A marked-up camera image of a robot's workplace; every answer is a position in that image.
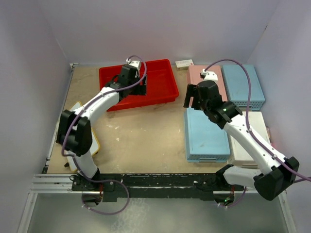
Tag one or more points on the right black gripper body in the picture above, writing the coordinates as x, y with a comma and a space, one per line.
198, 104

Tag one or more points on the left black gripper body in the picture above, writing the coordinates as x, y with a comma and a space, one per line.
138, 90

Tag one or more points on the pink perforated basket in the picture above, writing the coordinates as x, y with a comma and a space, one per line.
193, 77

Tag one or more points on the red plastic tray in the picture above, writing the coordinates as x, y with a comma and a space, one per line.
161, 86

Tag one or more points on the light blue perforated basket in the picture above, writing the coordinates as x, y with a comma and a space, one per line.
237, 89

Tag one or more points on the white perforated basket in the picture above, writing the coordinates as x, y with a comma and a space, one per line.
239, 156

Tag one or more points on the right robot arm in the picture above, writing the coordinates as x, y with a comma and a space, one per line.
275, 172

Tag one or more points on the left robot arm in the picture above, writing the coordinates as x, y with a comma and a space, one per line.
111, 94

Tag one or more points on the small white red box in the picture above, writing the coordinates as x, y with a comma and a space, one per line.
184, 64

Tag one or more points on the yellow-rimmed whiteboard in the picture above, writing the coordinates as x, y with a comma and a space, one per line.
96, 143

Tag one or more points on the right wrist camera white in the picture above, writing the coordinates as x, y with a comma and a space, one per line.
208, 75

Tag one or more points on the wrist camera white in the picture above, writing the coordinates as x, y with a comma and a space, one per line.
134, 63
208, 75

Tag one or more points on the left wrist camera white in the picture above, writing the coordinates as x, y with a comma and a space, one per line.
134, 63

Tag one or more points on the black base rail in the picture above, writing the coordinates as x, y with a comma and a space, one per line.
203, 186

